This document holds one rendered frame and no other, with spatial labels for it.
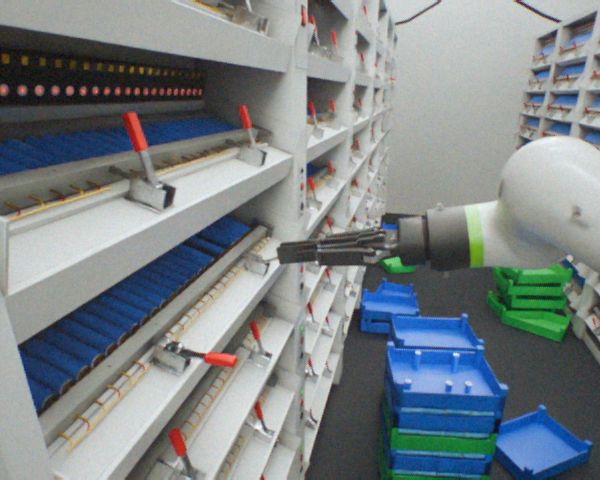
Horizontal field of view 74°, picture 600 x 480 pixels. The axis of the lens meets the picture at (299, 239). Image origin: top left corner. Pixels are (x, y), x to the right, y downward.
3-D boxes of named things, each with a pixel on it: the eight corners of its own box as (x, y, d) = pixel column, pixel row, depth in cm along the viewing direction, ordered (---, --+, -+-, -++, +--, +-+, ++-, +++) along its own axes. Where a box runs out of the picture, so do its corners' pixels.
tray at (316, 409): (336, 362, 176) (347, 338, 170) (299, 483, 121) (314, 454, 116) (294, 342, 179) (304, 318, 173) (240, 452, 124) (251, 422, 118)
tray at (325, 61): (346, 82, 137) (361, 40, 131) (299, 75, 82) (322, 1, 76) (293, 63, 139) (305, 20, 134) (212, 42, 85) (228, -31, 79)
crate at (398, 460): (467, 423, 138) (471, 405, 135) (489, 475, 119) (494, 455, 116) (380, 418, 140) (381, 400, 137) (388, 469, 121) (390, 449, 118)
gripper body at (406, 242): (428, 274, 58) (364, 278, 61) (427, 253, 66) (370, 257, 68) (423, 225, 56) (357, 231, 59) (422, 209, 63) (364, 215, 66)
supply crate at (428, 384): (478, 366, 130) (482, 345, 127) (503, 412, 111) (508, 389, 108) (385, 362, 132) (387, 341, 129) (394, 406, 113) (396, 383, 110)
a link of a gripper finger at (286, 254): (320, 259, 66) (319, 261, 65) (280, 262, 68) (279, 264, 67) (316, 242, 65) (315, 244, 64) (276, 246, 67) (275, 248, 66)
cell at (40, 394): (2, 372, 39) (58, 402, 38) (-17, 385, 37) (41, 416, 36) (2, 358, 38) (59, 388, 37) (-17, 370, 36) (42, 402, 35)
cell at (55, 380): (21, 359, 40) (74, 387, 40) (4, 371, 39) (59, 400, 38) (21, 346, 40) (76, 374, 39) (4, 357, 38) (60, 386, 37)
